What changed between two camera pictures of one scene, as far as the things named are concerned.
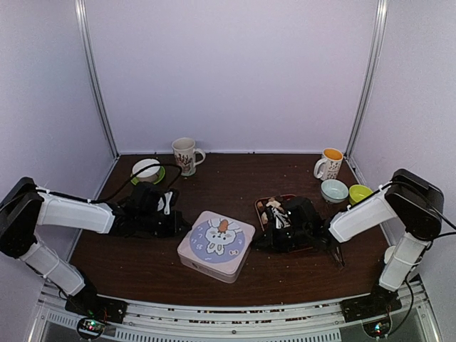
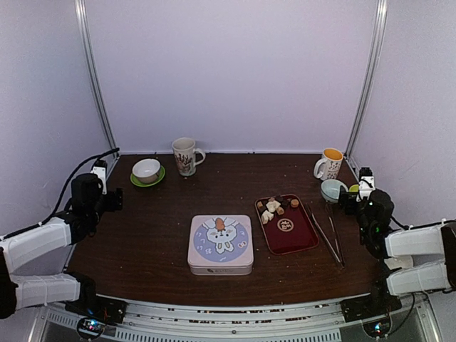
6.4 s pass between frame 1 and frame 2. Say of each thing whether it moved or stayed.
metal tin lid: moved
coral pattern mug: stayed
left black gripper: moved
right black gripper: moved
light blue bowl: stayed
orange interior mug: stayed
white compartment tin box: moved
